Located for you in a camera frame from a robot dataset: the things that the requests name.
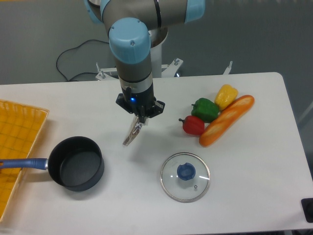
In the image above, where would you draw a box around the red toy bell pepper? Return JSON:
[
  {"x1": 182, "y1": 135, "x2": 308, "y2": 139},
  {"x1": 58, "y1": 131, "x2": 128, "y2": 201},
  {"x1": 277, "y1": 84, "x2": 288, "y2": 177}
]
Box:
[{"x1": 179, "y1": 116, "x2": 205, "y2": 136}]

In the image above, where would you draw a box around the yellow toy bell pepper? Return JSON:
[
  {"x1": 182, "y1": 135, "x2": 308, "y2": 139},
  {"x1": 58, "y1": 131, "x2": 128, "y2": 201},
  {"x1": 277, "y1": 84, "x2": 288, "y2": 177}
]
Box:
[{"x1": 214, "y1": 84, "x2": 239, "y2": 111}]

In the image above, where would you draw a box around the green toy bell pepper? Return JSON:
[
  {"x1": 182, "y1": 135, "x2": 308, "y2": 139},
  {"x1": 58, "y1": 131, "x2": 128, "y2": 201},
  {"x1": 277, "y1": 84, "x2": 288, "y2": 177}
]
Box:
[{"x1": 191, "y1": 98, "x2": 219, "y2": 123}]

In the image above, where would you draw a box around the plastic toast slice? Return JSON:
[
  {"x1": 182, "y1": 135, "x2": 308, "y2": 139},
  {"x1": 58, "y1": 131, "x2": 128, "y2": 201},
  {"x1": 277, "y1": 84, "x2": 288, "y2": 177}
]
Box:
[{"x1": 123, "y1": 116, "x2": 142, "y2": 146}]

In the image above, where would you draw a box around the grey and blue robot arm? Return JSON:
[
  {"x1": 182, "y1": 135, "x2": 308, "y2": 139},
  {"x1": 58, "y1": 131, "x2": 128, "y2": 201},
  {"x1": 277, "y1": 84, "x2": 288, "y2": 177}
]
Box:
[{"x1": 84, "y1": 0, "x2": 206, "y2": 123}]

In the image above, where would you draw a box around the black device at table corner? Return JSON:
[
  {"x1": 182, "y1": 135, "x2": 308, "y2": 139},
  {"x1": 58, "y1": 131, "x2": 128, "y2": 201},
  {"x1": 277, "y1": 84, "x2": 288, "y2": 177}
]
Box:
[{"x1": 301, "y1": 198, "x2": 313, "y2": 223}]

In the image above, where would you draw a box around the glass lid with blue knob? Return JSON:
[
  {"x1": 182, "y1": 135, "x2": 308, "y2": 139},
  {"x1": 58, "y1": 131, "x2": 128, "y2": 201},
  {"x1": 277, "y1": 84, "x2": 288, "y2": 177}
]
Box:
[{"x1": 159, "y1": 152, "x2": 211, "y2": 203}]

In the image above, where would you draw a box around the black pot with blue handle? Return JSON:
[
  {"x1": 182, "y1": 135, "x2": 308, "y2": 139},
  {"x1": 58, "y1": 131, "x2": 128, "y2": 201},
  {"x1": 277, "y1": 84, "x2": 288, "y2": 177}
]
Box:
[{"x1": 0, "y1": 136, "x2": 105, "y2": 192}]

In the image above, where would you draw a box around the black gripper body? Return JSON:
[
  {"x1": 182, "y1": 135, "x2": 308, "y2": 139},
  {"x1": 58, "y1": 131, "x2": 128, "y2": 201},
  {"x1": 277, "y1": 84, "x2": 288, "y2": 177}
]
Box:
[{"x1": 116, "y1": 85, "x2": 165, "y2": 118}]

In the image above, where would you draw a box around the yellow woven basket tray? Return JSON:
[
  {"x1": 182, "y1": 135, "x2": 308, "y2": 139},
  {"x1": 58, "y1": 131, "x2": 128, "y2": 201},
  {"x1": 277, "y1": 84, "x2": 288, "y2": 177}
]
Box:
[{"x1": 0, "y1": 99, "x2": 49, "y2": 221}]

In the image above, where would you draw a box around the orange toy baguette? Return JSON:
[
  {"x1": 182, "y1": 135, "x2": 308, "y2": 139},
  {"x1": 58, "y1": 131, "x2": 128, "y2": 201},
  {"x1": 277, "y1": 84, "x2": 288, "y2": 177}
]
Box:
[{"x1": 199, "y1": 95, "x2": 255, "y2": 147}]

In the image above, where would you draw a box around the black power cable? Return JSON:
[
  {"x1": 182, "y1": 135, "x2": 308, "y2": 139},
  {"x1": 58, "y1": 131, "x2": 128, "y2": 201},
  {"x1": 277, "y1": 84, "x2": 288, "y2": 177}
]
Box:
[{"x1": 56, "y1": 39, "x2": 110, "y2": 82}]

